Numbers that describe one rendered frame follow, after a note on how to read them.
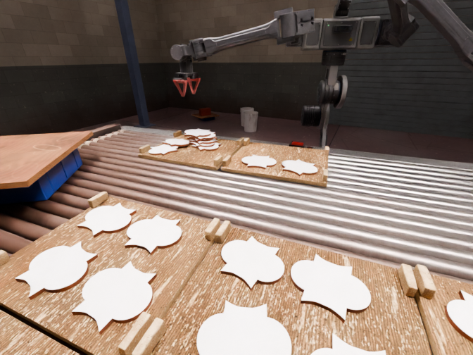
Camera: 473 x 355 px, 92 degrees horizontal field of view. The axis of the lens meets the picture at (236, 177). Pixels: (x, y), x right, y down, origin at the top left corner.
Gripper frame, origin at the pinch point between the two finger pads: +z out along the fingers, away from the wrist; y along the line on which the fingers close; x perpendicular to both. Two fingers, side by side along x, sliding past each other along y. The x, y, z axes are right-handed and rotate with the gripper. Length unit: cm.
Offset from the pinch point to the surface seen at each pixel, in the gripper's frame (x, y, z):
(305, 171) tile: 60, 18, 22
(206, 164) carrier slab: 20.6, 23.0, 24.3
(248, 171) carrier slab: 39, 23, 24
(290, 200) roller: 58, 35, 25
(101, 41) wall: -424, -338, -40
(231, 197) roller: 39, 41, 26
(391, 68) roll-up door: 163, -446, 1
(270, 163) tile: 46, 15, 23
